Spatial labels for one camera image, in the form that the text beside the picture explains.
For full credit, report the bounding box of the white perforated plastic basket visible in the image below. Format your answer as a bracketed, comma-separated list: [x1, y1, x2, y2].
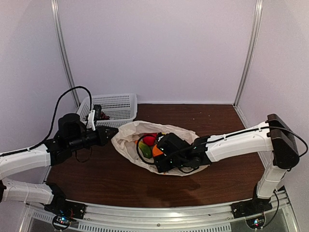
[92, 93, 138, 128]

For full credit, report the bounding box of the right aluminium corner post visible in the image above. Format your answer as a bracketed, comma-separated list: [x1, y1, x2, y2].
[233, 0, 264, 108]

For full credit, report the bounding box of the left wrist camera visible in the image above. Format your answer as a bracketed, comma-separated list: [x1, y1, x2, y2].
[86, 104, 102, 131]

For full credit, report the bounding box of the black camera cable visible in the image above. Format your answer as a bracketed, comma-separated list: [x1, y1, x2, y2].
[26, 86, 94, 152]
[136, 125, 309, 174]

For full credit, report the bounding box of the green yellow mango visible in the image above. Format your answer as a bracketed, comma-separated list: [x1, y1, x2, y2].
[139, 142, 153, 159]

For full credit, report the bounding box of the aluminium front rail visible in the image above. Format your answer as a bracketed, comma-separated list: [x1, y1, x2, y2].
[19, 190, 300, 232]

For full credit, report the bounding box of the orange fruit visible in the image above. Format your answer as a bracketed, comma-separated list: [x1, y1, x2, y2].
[152, 145, 164, 157]

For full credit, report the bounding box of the dark red grape bunch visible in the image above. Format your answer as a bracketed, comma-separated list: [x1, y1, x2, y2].
[100, 112, 110, 120]

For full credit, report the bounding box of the banana print plastic bag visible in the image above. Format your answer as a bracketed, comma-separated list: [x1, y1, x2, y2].
[112, 121, 212, 176]

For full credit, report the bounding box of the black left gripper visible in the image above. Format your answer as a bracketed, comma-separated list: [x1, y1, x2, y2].
[67, 125, 118, 152]

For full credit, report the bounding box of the right black camera cable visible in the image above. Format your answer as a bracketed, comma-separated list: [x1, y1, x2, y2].
[136, 125, 309, 174]

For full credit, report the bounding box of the aluminium corner post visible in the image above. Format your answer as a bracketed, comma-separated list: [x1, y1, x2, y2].
[50, 0, 80, 107]
[233, 0, 264, 108]

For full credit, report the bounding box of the left aluminium corner post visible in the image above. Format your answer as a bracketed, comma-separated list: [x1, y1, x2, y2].
[50, 0, 80, 107]

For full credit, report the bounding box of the circuit board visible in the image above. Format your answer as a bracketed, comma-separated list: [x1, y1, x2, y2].
[246, 216, 266, 230]
[52, 216, 72, 230]

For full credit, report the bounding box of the left black camera cable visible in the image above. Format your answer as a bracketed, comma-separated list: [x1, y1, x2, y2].
[26, 86, 94, 152]

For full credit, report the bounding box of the left circuit board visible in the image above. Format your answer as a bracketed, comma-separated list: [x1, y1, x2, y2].
[52, 216, 72, 230]

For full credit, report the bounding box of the right circuit board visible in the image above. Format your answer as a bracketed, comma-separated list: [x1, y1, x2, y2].
[246, 216, 266, 230]

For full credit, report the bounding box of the red apple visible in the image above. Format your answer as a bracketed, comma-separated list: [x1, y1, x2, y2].
[142, 135, 156, 146]

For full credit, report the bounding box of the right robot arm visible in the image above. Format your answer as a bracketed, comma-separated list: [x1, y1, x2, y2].
[153, 114, 300, 214]

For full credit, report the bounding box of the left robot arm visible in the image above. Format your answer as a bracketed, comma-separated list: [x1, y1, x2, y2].
[0, 113, 118, 215]

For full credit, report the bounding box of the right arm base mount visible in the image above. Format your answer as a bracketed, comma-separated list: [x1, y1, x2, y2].
[231, 198, 272, 218]

